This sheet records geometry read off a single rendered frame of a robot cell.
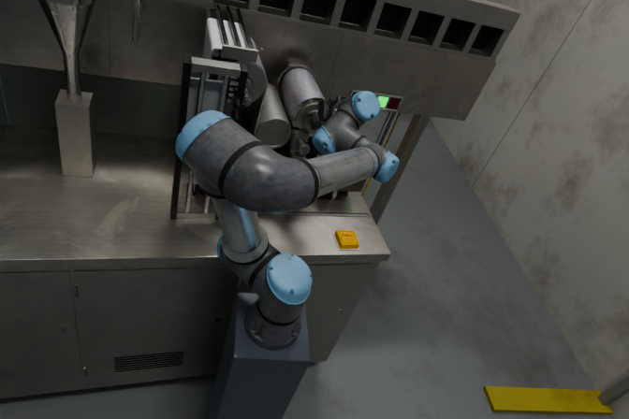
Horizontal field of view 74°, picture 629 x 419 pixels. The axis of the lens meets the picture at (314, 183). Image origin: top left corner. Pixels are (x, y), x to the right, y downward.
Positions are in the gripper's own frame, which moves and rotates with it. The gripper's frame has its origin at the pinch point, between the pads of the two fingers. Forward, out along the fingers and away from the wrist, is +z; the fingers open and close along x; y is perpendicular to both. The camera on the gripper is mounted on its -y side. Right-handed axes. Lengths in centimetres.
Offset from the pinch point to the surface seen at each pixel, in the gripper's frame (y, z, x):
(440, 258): -64, 115, -142
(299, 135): -2.0, 2.4, 5.4
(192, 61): 11.1, -19.0, 41.9
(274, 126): 0.4, 5.3, 13.0
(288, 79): 19.1, 14.6, 6.0
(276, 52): 30.6, 22.3, 8.8
